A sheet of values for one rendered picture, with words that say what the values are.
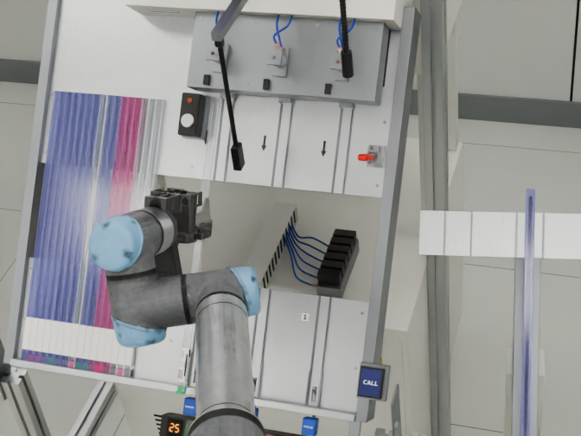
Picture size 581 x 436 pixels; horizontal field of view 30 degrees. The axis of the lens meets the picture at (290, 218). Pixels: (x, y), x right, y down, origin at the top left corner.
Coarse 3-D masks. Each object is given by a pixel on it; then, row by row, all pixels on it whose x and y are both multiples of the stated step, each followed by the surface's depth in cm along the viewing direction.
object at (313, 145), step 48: (96, 0) 203; (96, 48) 202; (144, 48) 199; (144, 96) 199; (240, 96) 194; (384, 96) 186; (192, 144) 196; (288, 144) 190; (336, 144) 188; (384, 144) 186; (336, 192) 188
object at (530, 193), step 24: (528, 192) 166; (528, 216) 166; (528, 240) 166; (528, 264) 166; (528, 288) 166; (528, 312) 166; (528, 336) 165; (528, 360) 165; (528, 384) 165; (528, 408) 165; (528, 432) 165
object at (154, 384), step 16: (32, 368) 200; (48, 368) 199; (64, 368) 198; (128, 384) 194; (144, 384) 193; (160, 384) 193; (176, 384) 193; (256, 400) 187; (272, 400) 188; (336, 416) 183; (352, 416) 183
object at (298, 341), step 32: (256, 320) 190; (288, 320) 189; (320, 320) 187; (352, 320) 186; (160, 352) 195; (192, 352) 193; (256, 352) 190; (288, 352) 189; (320, 352) 187; (352, 352) 185; (192, 384) 193; (256, 384) 190; (288, 384) 188; (320, 384) 186; (352, 384) 185
